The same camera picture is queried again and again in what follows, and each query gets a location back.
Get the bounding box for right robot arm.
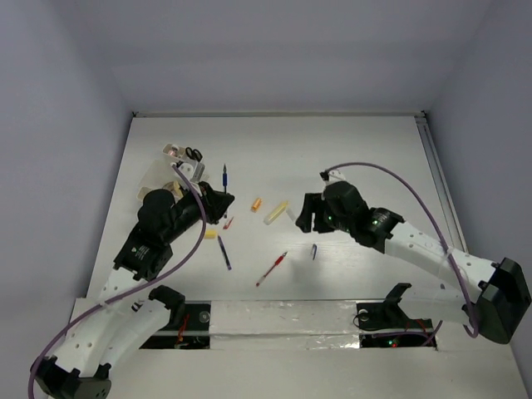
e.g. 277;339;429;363
295;180;531;344

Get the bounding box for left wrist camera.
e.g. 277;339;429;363
170;160;209;184

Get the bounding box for black handled scissors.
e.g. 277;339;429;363
185;147;203;162

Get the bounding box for yellow highlighter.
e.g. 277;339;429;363
264;201;288;225

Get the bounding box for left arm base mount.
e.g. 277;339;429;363
140;302;211;350

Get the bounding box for yellow eraser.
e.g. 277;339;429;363
204;229;218;239

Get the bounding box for white perforated storage basket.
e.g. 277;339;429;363
136;160;188;202

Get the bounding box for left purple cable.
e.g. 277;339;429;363
27;165;207;398

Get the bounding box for blue gel pen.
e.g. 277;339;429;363
222;164;228;194

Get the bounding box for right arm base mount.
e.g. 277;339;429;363
352;283;437;349

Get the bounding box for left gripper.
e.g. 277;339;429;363
162;180;234;243

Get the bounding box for cream divided pen holder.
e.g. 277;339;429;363
162;144;204;166

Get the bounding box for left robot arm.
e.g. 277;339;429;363
27;182;234;398

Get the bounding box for red gel pen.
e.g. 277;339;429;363
255;251;288;288

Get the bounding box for beige masking tape roll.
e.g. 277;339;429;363
163;180;184;200

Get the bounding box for orange marker cap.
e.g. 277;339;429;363
251;198;262;212

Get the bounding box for clear highlighter cap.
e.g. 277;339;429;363
285;208;297;222

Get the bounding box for purple gel pen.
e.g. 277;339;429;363
217;236;232;271

